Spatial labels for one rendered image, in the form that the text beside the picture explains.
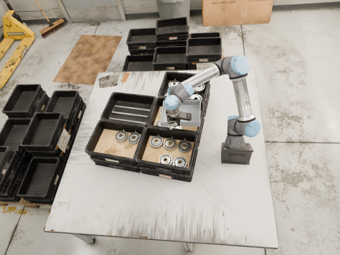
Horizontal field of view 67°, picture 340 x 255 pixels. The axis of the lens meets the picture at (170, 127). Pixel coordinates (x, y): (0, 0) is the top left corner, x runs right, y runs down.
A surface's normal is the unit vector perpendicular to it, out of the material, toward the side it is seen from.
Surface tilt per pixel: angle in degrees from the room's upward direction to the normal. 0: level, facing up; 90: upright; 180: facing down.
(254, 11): 72
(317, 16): 0
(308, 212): 0
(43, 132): 0
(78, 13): 90
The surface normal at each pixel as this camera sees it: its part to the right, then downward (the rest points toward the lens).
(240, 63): 0.35, 0.06
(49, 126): -0.11, -0.56
